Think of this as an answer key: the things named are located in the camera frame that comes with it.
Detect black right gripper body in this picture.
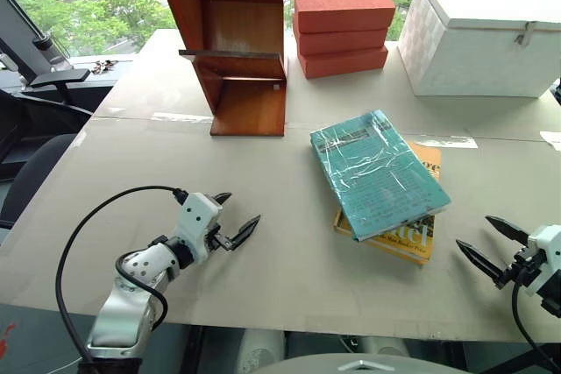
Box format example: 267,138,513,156
501,246,546,288

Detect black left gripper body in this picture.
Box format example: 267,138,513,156
203,223,234,258

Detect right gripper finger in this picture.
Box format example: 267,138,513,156
455,238,506,291
484,215,530,244

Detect yellow book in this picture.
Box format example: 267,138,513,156
333,140,444,267

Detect wooden shelf stand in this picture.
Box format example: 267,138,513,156
150,0,294,138

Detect teal plastic-wrapped book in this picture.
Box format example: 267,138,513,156
309,109,453,243

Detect white paper sheet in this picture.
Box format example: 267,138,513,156
539,130,561,152

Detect white tape strip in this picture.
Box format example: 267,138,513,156
405,134,479,150

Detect white rounded robot leg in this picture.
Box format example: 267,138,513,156
362,333,412,358
236,328,287,374

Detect grey robot torso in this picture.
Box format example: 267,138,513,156
248,352,466,374

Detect white lidded box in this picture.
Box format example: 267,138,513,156
397,0,561,100

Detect small dark scattered bits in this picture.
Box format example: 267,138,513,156
90,59,119,74

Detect orange-red foam block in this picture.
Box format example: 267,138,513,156
296,44,390,80
292,18,390,57
293,0,397,35

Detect black office chair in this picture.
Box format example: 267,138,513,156
0,131,81,231

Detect metal box latch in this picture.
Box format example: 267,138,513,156
513,20,538,46

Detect black chair armrest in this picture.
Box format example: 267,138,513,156
26,67,91,106

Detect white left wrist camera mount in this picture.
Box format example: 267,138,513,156
173,192,223,265

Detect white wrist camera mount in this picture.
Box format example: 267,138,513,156
173,192,223,265
523,223,561,299

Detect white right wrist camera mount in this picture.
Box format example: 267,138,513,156
523,223,561,299

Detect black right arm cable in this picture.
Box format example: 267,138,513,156
511,279,561,373

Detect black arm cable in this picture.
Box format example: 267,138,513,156
54,185,189,364
511,279,561,373

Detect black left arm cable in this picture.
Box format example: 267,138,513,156
54,185,189,364

